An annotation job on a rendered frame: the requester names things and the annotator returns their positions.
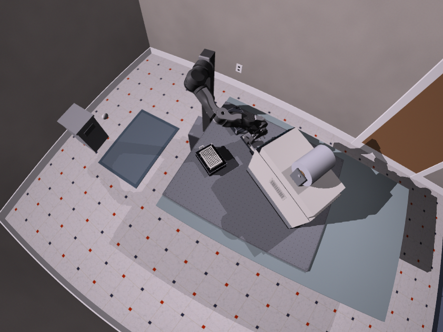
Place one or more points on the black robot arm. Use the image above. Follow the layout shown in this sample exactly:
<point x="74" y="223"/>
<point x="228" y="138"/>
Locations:
<point x="195" y="82"/>

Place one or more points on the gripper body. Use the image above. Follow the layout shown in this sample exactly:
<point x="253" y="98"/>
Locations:
<point x="259" y="133"/>

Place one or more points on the pale grey cylinder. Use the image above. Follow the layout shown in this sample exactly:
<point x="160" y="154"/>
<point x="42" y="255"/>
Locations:
<point x="315" y="163"/>

